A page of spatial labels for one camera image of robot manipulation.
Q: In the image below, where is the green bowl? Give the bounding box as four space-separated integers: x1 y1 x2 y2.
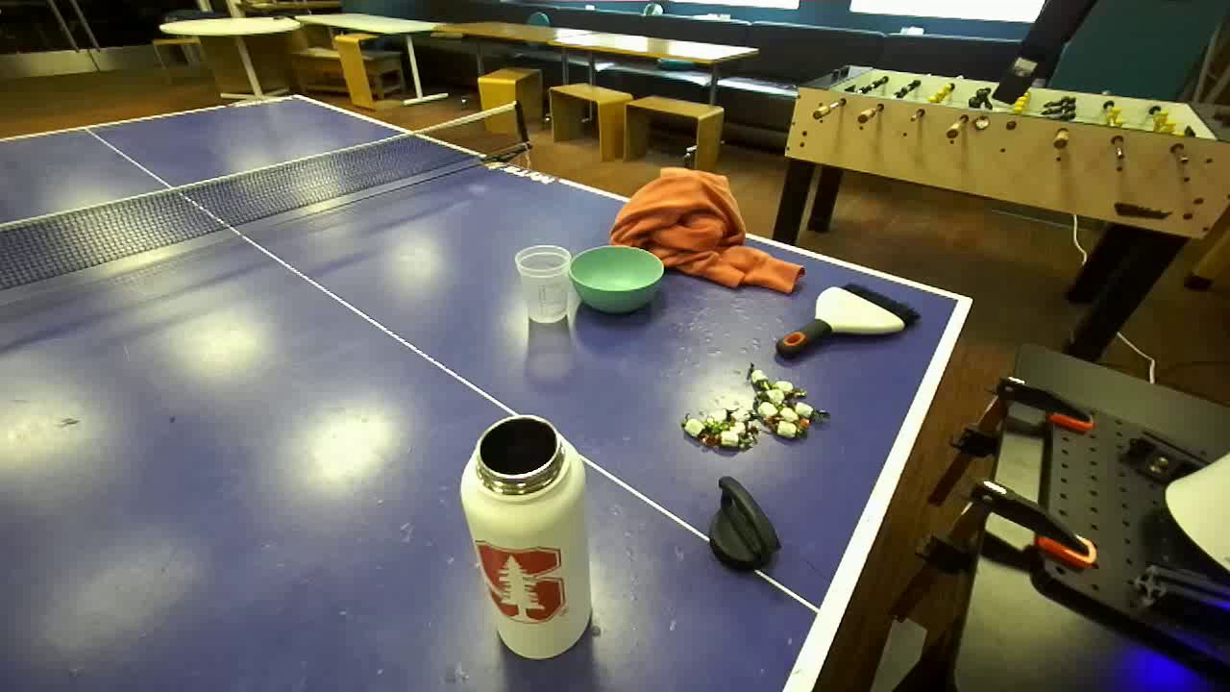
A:
569 242 669 321

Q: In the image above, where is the clear plastic cup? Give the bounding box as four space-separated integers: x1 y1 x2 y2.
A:
510 242 578 329

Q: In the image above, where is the orange cloth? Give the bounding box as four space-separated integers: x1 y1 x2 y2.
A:
606 166 806 298

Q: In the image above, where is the white water bottle red logo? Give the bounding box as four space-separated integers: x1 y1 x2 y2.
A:
456 412 594 666

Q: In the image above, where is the wooden bench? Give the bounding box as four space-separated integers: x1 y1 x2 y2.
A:
551 83 633 166
621 92 726 172

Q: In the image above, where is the yellow wooden stool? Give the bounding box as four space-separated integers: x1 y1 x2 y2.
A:
474 65 546 127

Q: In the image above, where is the long wooden table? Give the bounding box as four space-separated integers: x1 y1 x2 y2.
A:
434 15 760 110

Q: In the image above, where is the wooden foosball table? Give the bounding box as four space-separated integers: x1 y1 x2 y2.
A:
769 65 1230 366

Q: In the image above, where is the table tennis net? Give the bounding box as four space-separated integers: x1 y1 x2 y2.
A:
0 98 537 293

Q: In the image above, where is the black metal cart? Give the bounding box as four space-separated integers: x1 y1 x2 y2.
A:
897 344 1230 692

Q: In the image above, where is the round white table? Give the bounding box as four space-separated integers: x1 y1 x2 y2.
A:
159 13 305 103

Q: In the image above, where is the black perforated board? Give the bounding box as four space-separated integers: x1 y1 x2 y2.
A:
1029 408 1230 648

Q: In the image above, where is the person in dark jacket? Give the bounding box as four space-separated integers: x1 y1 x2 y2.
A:
992 0 1104 110

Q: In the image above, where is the white curved object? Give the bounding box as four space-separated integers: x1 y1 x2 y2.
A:
1162 452 1230 579

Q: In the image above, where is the white scraper with black handle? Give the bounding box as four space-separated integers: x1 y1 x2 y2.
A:
771 283 921 362

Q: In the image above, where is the black clamp orange handle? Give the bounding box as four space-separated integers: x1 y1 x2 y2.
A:
995 375 1104 441
974 479 1104 579

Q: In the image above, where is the white cable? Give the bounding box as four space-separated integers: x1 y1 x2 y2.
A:
1066 212 1162 389

